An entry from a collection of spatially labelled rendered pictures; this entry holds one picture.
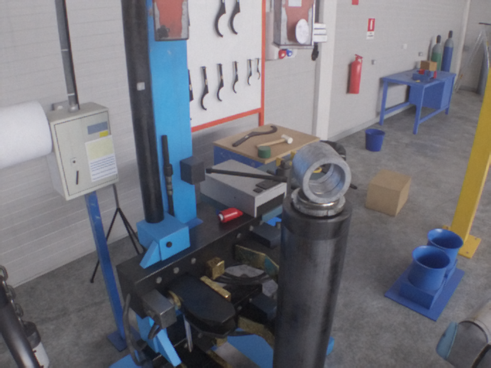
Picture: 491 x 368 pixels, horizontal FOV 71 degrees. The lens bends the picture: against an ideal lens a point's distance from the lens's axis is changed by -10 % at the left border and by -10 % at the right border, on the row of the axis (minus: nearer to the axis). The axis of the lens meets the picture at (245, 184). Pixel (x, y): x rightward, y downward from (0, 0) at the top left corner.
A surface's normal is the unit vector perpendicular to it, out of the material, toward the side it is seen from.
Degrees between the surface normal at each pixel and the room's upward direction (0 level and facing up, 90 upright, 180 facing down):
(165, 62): 90
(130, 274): 0
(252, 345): 0
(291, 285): 90
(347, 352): 0
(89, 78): 90
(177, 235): 90
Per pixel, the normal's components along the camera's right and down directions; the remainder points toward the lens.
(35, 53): 0.72, 0.31
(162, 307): 0.00, -0.89
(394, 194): -0.60, 0.36
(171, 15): 0.15, 0.44
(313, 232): -0.28, 0.43
